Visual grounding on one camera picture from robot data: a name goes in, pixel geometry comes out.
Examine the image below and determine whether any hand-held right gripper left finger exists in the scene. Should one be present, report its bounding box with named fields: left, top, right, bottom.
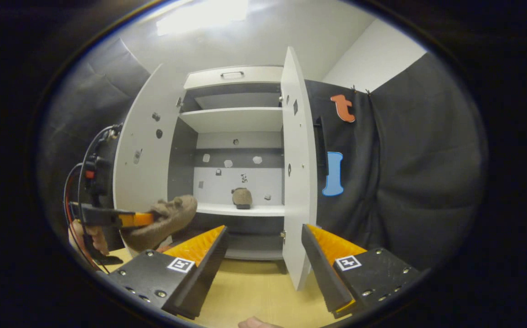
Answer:
left=107, top=225, right=230, bottom=321

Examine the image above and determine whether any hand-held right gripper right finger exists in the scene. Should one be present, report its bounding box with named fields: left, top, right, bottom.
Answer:
left=301, top=223, right=424, bottom=319

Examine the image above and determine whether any brown fuzzy shoe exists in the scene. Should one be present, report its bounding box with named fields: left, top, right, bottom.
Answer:
left=232, top=187, right=253, bottom=210
left=120, top=195, right=198, bottom=254

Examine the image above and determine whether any white cabinet door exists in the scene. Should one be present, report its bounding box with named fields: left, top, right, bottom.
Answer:
left=280, top=46, right=330, bottom=291
left=112, top=64, right=190, bottom=256

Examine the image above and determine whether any white shoe cabinet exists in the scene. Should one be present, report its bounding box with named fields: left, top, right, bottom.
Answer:
left=168, top=66, right=287, bottom=261

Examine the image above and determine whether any white cabinet drawer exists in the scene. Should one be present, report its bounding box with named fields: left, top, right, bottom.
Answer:
left=184, top=66, right=284, bottom=90

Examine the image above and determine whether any black backdrop cloth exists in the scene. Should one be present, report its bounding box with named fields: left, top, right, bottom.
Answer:
left=40, top=36, right=489, bottom=272

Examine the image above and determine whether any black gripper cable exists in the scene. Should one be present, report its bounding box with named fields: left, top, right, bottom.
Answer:
left=76, top=125, right=120, bottom=274

